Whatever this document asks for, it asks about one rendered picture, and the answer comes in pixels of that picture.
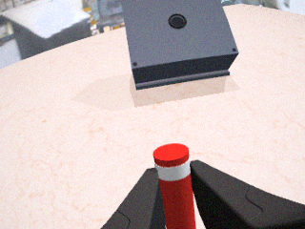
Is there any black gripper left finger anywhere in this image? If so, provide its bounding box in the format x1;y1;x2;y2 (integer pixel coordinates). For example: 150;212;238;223
100;167;165;229

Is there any red peg with white band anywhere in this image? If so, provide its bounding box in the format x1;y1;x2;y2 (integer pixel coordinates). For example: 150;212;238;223
153;144;195;229

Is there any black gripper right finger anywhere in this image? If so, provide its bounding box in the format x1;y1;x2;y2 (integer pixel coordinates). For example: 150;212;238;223
190;159;305;229

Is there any grey sloped panel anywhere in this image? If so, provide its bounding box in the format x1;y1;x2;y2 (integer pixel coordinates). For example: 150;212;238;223
121;0;239;91

